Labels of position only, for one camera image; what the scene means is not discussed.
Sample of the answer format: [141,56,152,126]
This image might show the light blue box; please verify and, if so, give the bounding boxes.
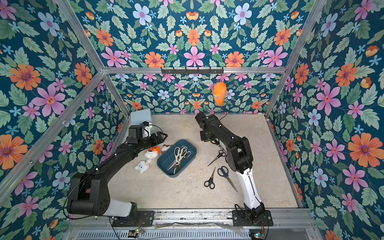
[130,109,153,126]

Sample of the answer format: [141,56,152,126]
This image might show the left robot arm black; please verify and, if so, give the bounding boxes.
[64,122,168,218]

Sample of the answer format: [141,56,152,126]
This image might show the black scissors top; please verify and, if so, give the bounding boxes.
[210,139,227,153]

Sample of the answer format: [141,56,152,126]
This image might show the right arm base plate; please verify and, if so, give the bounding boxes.
[232,209,274,227]

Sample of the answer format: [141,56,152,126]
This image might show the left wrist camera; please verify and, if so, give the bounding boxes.
[128,121,151,139]

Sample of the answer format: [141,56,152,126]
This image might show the blue handled scissors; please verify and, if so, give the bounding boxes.
[218,166,238,192]

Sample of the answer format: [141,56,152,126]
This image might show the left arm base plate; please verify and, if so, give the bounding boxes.
[112,210,155,228]

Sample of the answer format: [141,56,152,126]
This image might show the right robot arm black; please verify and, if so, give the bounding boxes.
[195,113,266,225]

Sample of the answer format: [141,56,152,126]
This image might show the teal storage box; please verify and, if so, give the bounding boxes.
[157,140,197,178]

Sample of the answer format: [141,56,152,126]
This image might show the brown white plush toy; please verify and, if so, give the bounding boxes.
[161,145,172,154]

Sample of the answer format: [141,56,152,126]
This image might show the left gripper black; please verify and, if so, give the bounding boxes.
[136,130,167,150]

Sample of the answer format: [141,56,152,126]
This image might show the small dark scissors middle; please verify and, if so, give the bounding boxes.
[208,150,227,166]

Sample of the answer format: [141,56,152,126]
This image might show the tiger plush toy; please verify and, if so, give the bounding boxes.
[144,146,161,160]

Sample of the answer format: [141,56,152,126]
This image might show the beige kitchen scissors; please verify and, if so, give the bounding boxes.
[174,147,188,166]

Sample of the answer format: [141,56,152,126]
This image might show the black hook rail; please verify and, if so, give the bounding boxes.
[161,67,224,75]

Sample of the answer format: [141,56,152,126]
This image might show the pink scissors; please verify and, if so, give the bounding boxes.
[167,147,182,171]

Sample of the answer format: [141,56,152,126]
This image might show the small black scissors bottom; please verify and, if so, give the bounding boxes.
[204,168,216,190]

